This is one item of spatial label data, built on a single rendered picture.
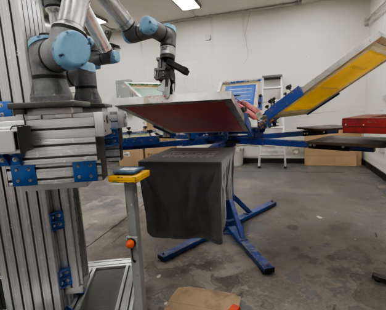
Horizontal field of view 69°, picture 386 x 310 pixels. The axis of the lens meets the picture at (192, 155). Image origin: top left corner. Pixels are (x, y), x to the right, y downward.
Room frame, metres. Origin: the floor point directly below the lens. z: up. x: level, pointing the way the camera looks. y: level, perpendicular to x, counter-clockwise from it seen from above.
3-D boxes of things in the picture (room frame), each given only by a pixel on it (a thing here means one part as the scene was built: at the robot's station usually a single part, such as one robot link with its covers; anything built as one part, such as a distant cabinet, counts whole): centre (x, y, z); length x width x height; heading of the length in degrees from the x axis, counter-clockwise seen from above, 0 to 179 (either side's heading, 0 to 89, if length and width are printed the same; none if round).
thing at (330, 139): (2.19, -0.78, 0.91); 1.34 x 0.40 x 0.08; 43
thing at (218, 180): (1.40, 0.08, 0.74); 0.45 x 0.03 x 0.43; 73
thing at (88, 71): (1.60, 0.57, 1.42); 0.13 x 0.12 x 0.14; 68
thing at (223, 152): (1.62, 0.01, 0.95); 0.48 x 0.44 x 0.01; 163
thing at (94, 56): (1.86, 0.58, 1.54); 0.11 x 0.08 x 0.11; 68
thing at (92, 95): (1.59, 0.57, 1.31); 0.15 x 0.15 x 0.10
